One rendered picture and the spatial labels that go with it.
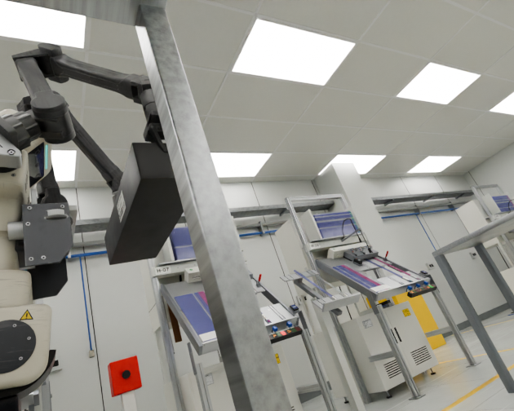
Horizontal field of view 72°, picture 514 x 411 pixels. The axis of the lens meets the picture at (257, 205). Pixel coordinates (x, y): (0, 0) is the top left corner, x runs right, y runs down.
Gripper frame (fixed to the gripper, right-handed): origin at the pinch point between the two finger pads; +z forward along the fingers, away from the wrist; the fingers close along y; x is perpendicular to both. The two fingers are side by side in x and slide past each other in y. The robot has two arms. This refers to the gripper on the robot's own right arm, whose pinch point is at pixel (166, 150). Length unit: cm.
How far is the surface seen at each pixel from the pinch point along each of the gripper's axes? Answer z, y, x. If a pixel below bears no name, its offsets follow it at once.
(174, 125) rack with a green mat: 35, -49, 20
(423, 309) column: 68, 259, -419
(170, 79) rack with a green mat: 30, -50, 19
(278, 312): 32, 130, -103
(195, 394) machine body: 61, 155, -44
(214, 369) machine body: 51, 155, -59
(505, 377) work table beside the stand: 106, 51, -171
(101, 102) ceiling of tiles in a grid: -190, 176, -31
